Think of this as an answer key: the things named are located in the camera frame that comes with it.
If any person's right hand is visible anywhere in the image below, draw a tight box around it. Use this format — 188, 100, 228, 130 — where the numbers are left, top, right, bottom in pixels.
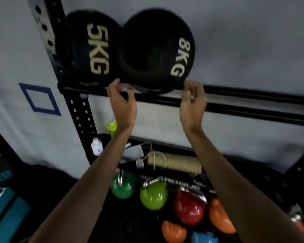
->
179, 80, 207, 133

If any person's left hand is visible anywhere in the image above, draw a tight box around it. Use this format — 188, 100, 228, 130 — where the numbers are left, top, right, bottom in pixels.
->
107, 78, 137, 133

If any white paper label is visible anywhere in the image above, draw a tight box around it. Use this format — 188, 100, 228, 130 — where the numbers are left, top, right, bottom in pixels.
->
119, 83, 143, 94

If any person's right forearm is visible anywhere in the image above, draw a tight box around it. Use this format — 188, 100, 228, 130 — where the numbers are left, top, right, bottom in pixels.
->
184, 128, 304, 243

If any person's left forearm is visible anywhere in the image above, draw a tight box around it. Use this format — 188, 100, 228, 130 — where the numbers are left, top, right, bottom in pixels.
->
28, 128, 133, 243

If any lime green bottle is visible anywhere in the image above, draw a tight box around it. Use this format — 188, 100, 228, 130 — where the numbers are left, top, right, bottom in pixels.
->
107, 120, 118, 137

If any large black medicine ball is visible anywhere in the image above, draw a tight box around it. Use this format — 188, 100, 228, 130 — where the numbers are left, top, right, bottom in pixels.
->
118, 8, 196, 94

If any black steel storage rack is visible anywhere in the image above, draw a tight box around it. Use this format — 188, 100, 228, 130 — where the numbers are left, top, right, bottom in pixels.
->
27, 0, 304, 200

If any grey pouch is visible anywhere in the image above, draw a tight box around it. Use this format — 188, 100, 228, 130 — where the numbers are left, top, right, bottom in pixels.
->
123, 144, 145, 161

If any white plastic bottle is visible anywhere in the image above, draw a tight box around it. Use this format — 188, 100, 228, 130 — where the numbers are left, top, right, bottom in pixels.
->
91, 137, 104, 157

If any small black medicine ball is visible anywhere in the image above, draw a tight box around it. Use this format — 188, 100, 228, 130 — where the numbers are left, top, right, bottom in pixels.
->
55, 9, 122, 87

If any tan cork roller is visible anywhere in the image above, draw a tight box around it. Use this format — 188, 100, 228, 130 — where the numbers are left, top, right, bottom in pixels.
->
147, 151, 202, 175

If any dark green kettlebell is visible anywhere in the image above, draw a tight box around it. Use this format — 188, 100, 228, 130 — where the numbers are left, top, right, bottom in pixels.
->
110, 169, 137, 200

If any lime green kettlebell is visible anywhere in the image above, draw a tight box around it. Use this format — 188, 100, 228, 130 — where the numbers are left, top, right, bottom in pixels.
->
139, 178, 168, 211

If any blue tape square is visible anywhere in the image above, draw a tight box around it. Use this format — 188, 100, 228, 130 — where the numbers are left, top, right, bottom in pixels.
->
19, 83, 62, 116

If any red kettlebell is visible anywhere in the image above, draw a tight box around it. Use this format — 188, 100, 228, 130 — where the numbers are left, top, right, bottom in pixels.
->
173, 187, 208, 226

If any large orange kettlebell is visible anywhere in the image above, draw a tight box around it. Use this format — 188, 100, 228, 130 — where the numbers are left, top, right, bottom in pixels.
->
208, 198, 237, 235

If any small orange kettlebell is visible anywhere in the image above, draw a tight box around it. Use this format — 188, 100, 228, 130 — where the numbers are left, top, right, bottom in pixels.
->
162, 220, 187, 243

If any blue kettlebell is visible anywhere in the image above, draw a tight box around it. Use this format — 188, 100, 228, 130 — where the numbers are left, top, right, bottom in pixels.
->
191, 231, 219, 243

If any teal step platform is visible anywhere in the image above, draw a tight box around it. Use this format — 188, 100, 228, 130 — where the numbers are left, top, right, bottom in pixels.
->
0, 170, 31, 243

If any white cable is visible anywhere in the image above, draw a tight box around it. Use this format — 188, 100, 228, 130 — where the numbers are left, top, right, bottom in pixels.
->
141, 143, 167, 172

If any orange kettlebell with steel handle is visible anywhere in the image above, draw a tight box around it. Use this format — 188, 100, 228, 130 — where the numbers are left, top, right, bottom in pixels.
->
290, 214, 304, 236

